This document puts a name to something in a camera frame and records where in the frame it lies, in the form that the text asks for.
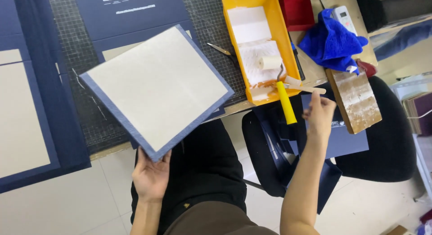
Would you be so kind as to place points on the person's right hand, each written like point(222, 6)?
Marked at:
point(319, 118)

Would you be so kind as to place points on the person's left hand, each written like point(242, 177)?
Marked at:
point(150, 179)

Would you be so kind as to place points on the grey board with blue border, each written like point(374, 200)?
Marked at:
point(158, 90)

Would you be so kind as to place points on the wooden stick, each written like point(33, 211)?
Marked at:
point(308, 89)

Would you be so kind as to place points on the blue printed card sheet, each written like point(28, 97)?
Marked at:
point(346, 140)

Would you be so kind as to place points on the glue stained wooden board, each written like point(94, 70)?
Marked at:
point(354, 100)

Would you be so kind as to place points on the black craft knife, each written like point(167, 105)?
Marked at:
point(299, 64)

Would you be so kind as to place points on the person's black trousers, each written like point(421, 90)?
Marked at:
point(209, 167)

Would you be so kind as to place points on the pile of blue paper offcuts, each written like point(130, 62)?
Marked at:
point(327, 181)

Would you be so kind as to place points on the red object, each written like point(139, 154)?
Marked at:
point(369, 69)

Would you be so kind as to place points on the black chair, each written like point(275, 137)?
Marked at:
point(388, 144)

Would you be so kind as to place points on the blue cloth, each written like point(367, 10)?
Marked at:
point(330, 42)

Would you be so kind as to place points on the person's brown shirt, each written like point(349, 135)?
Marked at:
point(216, 221)

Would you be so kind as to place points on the blue sheet with grey boards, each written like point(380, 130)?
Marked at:
point(64, 133)

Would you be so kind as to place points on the yellow paint tray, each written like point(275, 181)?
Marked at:
point(280, 29)

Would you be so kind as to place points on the stack of brown purple cards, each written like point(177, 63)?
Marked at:
point(420, 112)

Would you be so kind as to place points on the white remote control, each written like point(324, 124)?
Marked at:
point(344, 18)

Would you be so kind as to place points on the red box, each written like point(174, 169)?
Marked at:
point(297, 12)

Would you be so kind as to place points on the dark gridded cutting mat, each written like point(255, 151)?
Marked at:
point(206, 22)

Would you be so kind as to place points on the large blue printed sheet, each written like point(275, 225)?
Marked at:
point(135, 22)

